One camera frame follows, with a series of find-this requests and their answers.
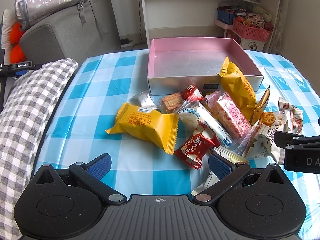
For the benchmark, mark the pink rice cracker pack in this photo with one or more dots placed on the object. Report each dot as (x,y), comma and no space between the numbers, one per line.
(228,114)

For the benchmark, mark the white shelf desk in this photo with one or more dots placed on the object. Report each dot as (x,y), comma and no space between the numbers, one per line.
(176,18)

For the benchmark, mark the grey sofa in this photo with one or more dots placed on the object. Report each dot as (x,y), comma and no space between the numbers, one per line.
(62,35)

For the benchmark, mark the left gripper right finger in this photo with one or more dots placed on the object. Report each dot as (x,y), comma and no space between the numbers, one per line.
(230,176)

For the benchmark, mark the cream white flat pack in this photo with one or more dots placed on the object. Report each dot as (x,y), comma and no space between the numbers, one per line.
(225,154)

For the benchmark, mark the large red snack pack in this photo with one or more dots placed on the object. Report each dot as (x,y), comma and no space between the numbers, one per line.
(197,145)

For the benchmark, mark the small red snack pack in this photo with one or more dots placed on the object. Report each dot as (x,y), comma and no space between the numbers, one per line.
(192,93)

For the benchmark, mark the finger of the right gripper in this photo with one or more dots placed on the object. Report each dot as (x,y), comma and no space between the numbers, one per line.
(284,139)

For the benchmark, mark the gold bar wrapper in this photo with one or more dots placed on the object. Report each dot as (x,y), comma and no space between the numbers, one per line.
(260,107)

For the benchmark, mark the white blue pastry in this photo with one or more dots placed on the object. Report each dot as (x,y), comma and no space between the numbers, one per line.
(192,112)

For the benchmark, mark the orange plush toy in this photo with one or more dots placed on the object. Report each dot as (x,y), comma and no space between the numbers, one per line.
(16,55)

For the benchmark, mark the white nut snack pack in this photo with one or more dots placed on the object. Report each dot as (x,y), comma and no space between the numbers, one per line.
(262,144)

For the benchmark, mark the pink lined cardboard box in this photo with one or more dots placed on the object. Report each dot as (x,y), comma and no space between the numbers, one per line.
(177,62)

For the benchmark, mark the lotus chip orange pack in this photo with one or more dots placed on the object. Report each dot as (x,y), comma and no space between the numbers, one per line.
(276,118)

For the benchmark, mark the white storage box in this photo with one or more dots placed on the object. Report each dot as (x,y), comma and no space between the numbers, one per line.
(247,44)

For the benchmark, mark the blue storage bin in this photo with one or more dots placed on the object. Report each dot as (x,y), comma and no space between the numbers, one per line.
(225,16)

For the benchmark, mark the silver foil packet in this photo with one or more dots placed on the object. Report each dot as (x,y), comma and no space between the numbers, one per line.
(145,100)

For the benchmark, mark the white pecan snack pack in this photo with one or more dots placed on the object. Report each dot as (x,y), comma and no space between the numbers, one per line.
(294,116)

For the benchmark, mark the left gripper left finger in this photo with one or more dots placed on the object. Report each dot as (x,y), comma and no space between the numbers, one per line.
(88,176)

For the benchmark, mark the pink plastic basket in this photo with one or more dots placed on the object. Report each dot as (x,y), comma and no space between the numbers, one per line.
(252,33)

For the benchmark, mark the blue checkered tablecloth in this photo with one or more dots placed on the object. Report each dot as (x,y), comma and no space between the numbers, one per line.
(103,83)

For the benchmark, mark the wafer biscuit clear pack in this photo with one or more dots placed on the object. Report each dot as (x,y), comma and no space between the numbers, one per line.
(170,102)

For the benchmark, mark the yellow snack pack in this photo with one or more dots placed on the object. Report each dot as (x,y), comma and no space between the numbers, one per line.
(148,125)
(238,87)

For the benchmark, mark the grey checkered cushion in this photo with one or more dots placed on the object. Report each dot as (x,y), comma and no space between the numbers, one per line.
(30,104)

